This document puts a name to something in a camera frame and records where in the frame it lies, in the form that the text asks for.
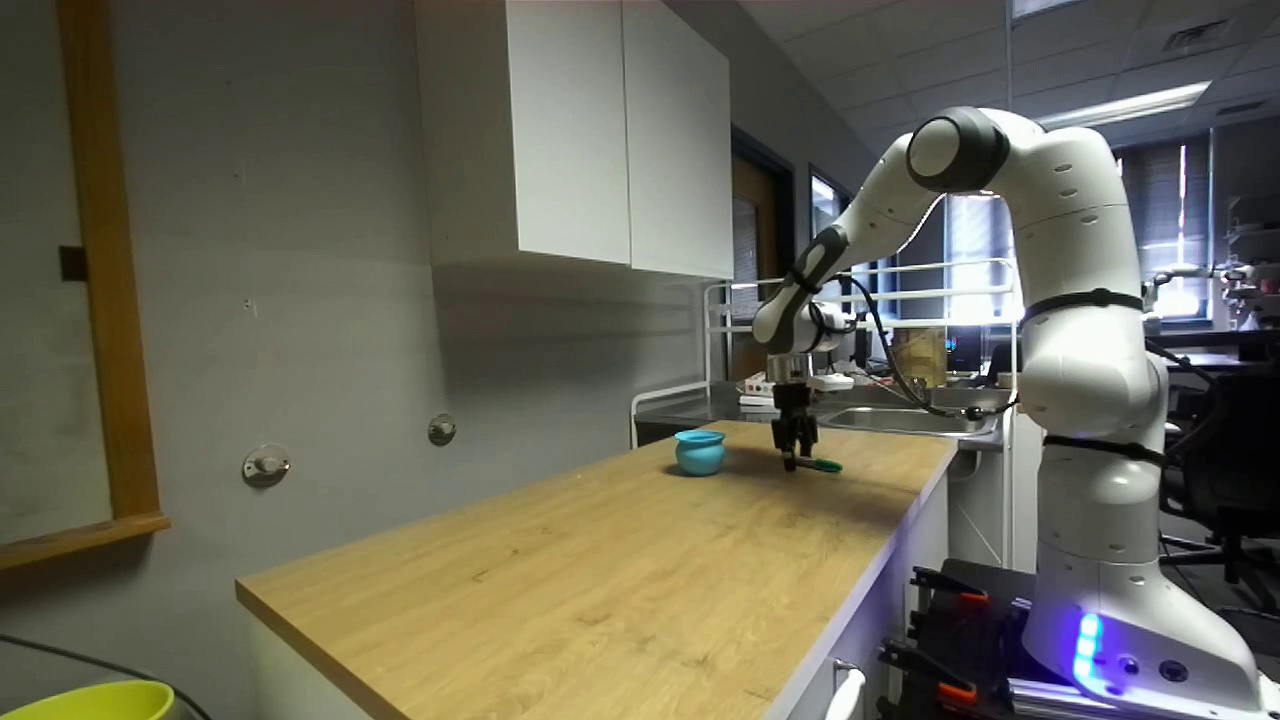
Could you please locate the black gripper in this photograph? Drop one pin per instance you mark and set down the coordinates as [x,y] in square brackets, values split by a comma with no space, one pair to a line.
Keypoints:
[794,407]

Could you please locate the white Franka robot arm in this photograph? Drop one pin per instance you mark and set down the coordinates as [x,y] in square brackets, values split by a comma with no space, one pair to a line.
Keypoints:
[1081,264]

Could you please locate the teal bowl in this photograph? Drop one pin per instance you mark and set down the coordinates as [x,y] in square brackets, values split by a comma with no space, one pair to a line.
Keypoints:
[702,449]

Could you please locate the yellow bowl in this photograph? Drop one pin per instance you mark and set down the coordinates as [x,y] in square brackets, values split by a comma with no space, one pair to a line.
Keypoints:
[100,702]

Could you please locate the metal sink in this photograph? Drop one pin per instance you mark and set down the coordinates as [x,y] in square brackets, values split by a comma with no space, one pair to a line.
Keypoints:
[904,417]

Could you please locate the brown bag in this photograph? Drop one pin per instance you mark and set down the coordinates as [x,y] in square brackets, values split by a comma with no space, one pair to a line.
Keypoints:
[922,360]

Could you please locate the white counter base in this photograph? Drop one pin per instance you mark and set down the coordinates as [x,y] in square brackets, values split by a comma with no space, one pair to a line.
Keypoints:
[880,600]

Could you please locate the black clamp with orange tip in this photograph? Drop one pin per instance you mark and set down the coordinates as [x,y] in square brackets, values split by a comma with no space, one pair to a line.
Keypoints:
[953,591]
[933,675]

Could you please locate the dark wooden door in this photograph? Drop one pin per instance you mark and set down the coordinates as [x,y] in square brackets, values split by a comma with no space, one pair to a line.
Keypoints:
[763,214]

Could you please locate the ceiling light panel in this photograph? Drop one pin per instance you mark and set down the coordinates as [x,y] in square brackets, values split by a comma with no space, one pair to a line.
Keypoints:
[1122,105]

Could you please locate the white tube rail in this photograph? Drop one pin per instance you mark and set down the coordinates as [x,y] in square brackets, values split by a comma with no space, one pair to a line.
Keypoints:
[661,407]

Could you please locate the small metal wall knob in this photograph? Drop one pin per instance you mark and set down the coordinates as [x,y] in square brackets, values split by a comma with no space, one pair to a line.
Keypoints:
[440,430]

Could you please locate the white wall cabinet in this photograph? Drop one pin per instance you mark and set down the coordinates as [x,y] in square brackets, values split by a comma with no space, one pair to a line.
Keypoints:
[601,134]

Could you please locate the large metal wall knob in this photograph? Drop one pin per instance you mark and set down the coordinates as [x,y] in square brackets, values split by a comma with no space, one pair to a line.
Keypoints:
[265,465]

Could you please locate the wooden frame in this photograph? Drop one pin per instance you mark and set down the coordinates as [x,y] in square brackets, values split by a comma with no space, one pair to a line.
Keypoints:
[115,293]

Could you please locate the black wall bracket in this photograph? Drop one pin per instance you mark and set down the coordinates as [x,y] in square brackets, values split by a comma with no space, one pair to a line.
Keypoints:
[73,263]

